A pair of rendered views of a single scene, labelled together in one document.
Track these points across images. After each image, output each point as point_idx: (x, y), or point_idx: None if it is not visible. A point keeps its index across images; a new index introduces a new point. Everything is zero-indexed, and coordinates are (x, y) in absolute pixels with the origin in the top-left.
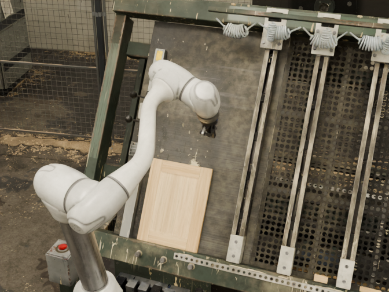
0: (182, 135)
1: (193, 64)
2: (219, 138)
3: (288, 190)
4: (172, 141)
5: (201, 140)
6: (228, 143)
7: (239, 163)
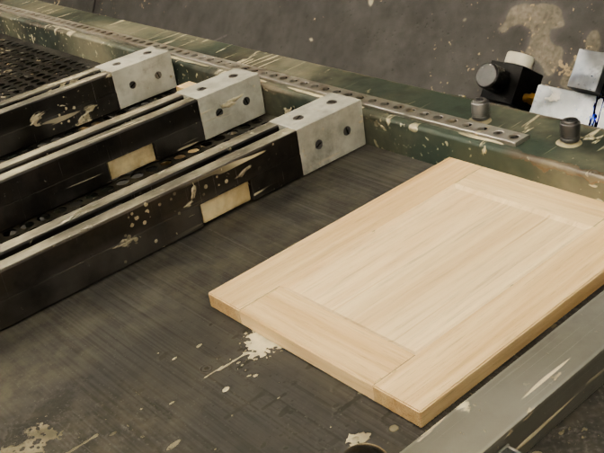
0: (215, 448)
1: None
2: (92, 372)
3: (75, 207)
4: (279, 448)
5: (156, 395)
6: (83, 346)
7: (115, 289)
